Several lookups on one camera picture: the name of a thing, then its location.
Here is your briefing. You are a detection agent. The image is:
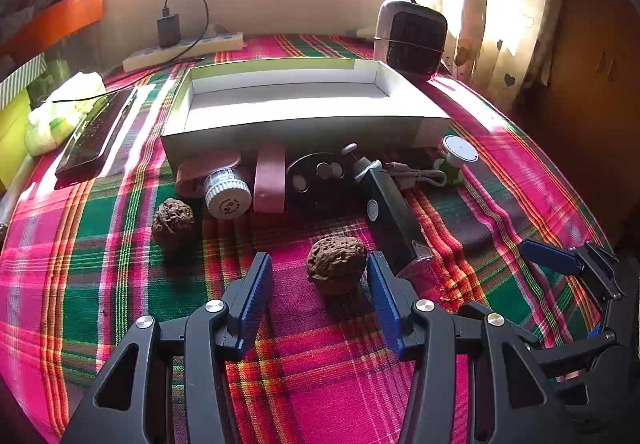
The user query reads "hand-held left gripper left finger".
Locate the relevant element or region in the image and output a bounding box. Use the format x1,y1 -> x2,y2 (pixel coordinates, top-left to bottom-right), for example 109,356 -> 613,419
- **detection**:
60,251 -> 275,444

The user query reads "yellow-green box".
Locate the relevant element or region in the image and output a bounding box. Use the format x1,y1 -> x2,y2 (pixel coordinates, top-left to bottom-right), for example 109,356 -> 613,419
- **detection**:
0,89 -> 32,190

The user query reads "brown walnut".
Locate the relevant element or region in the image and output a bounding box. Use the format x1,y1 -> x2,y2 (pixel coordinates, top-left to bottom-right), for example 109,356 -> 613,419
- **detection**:
151,198 -> 197,252
306,236 -> 364,296

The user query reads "green tissue pack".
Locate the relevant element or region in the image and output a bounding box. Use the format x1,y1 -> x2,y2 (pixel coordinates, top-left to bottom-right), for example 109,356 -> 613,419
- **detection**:
25,71 -> 107,157

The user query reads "orange box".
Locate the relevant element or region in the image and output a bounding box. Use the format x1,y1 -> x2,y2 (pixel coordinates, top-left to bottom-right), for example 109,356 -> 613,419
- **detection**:
0,0 -> 105,57

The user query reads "white power strip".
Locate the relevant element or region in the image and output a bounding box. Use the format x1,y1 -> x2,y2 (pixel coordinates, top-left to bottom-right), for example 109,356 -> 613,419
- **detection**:
122,31 -> 246,72

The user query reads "green white spool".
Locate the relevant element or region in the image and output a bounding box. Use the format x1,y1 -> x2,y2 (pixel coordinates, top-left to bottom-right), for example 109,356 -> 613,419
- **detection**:
432,135 -> 479,186

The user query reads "black charger adapter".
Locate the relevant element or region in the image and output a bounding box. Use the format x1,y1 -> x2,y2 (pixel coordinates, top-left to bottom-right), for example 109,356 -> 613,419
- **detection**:
157,14 -> 181,49

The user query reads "black phone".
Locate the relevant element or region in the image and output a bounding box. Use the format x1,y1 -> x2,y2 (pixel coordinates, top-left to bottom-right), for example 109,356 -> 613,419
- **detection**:
54,86 -> 138,176

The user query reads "black round disc holder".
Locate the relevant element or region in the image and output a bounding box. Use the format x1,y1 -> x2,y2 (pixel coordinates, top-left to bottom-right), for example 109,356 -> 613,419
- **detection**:
286,151 -> 346,207

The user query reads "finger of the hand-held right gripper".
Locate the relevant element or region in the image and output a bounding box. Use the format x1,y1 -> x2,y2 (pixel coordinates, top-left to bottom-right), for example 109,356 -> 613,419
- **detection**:
519,239 -> 628,302
530,324 -> 621,380

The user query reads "black charging cable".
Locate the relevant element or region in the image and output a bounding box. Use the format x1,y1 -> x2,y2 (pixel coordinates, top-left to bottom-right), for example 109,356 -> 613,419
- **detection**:
42,0 -> 210,105

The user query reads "white ribbed cylinder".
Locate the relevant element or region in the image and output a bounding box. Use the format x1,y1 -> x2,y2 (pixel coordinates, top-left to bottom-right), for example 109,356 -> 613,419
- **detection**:
202,166 -> 252,220

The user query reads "brown wooden cabinet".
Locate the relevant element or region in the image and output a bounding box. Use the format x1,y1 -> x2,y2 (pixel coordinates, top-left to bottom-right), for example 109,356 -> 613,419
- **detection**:
515,0 -> 640,205

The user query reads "beige desktop fan heater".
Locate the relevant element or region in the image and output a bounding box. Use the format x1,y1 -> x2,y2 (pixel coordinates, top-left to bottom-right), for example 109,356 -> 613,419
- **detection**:
372,0 -> 448,77

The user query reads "plaid tablecloth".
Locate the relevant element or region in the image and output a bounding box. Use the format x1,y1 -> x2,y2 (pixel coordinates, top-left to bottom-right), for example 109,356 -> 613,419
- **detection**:
0,33 -> 618,444

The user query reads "black rectangular flashlight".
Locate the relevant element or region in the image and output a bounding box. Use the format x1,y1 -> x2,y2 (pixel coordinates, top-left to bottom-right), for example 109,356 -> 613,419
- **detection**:
356,161 -> 436,281

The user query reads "white dome knob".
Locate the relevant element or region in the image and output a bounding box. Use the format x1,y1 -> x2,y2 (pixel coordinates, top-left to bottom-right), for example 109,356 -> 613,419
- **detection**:
341,142 -> 383,182

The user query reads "white cardboard box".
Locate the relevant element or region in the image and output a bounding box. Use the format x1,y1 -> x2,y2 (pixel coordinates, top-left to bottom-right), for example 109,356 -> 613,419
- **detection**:
160,58 -> 452,176

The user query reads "white usb cable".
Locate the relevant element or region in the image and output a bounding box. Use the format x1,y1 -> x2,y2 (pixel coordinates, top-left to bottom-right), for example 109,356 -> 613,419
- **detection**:
382,159 -> 448,190

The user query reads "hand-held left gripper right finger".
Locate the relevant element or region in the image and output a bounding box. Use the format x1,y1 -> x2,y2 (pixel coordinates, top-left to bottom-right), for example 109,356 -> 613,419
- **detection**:
366,251 -> 581,444

